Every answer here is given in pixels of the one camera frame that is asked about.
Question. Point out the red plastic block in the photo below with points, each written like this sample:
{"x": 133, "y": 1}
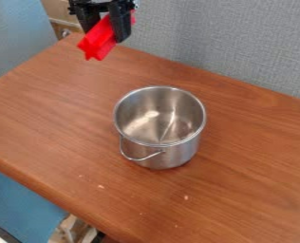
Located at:
{"x": 98, "y": 41}

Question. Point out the wooden table leg frame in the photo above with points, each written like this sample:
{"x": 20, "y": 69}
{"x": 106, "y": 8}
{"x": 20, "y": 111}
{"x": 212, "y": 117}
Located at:
{"x": 73, "y": 231}

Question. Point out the wooden shelf unit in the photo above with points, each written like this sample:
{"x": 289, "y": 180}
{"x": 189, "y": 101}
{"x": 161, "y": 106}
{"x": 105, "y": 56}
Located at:
{"x": 64, "y": 22}

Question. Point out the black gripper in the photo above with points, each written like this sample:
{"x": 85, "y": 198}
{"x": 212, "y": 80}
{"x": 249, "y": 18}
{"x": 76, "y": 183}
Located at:
{"x": 120, "y": 9}

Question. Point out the metal pot with handle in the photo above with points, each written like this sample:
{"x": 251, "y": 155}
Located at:
{"x": 160, "y": 121}

